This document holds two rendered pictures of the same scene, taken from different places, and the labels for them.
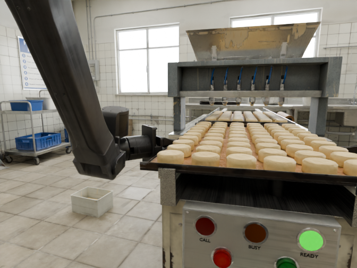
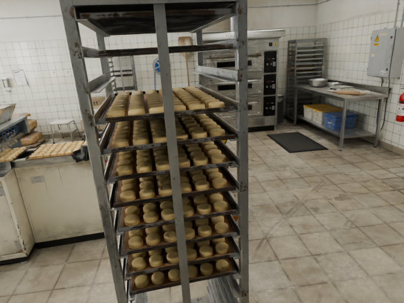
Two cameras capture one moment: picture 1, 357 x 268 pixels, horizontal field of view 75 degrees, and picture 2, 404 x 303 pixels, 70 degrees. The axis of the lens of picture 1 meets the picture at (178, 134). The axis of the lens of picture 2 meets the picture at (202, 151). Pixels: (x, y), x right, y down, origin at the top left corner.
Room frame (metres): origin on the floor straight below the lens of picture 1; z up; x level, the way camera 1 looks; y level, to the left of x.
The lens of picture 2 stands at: (0.59, 2.61, 1.66)
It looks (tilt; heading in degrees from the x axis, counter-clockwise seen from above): 19 degrees down; 245
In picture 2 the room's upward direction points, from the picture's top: 3 degrees counter-clockwise
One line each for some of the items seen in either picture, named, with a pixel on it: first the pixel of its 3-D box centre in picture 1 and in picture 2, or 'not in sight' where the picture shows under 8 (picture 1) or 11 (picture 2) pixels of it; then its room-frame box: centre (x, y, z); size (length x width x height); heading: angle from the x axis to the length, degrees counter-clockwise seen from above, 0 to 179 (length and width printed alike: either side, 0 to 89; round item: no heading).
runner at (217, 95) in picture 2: not in sight; (210, 94); (0.05, 1.55, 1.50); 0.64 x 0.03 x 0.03; 76
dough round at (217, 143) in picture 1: (211, 146); not in sight; (0.52, -0.07, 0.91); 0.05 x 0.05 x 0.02
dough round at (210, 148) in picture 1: (207, 152); not in sight; (0.47, -0.06, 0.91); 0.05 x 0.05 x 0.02
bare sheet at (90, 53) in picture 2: not in sight; (156, 51); (0.25, 1.51, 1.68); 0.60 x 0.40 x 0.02; 76
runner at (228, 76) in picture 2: not in sight; (208, 71); (0.05, 1.55, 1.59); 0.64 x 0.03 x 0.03; 76
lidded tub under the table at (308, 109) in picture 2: not in sight; (316, 111); (-4.14, -1.80, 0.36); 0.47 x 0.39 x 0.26; 159
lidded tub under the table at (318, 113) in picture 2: not in sight; (326, 115); (-4.01, -1.43, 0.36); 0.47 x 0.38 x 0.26; 161
